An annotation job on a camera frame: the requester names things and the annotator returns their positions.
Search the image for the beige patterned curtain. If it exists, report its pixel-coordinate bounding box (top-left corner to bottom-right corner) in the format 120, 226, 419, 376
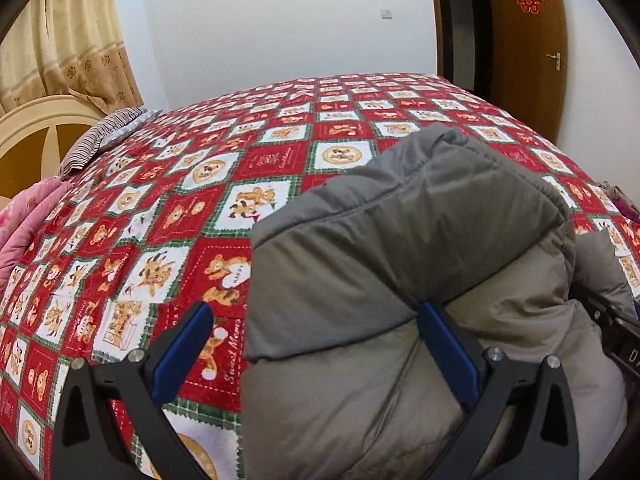
0, 0, 144, 117

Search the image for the pink quilt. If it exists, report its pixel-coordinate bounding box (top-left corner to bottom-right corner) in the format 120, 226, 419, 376
0, 177, 74, 287

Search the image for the grey puffer jacket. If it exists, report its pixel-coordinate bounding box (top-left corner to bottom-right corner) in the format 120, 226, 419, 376
241, 122, 640, 480

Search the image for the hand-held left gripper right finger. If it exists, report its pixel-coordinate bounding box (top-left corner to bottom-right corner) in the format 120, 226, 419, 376
417, 301, 581, 480

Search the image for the brown wooden door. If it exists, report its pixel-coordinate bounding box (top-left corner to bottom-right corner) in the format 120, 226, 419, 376
481, 0, 569, 145

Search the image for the cream wooden headboard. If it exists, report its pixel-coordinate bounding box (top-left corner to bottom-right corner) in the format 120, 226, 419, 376
0, 93, 109, 207

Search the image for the red checked printed bedsheet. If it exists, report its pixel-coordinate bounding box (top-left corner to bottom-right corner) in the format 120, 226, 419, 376
0, 72, 640, 480

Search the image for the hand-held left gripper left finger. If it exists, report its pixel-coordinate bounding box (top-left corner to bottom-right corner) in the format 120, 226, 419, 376
50, 301, 216, 480

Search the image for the striped pillow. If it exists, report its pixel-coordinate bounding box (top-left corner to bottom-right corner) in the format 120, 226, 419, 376
60, 107, 164, 179

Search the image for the floral patterned cloth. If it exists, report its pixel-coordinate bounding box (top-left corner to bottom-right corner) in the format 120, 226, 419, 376
596, 180, 640, 224

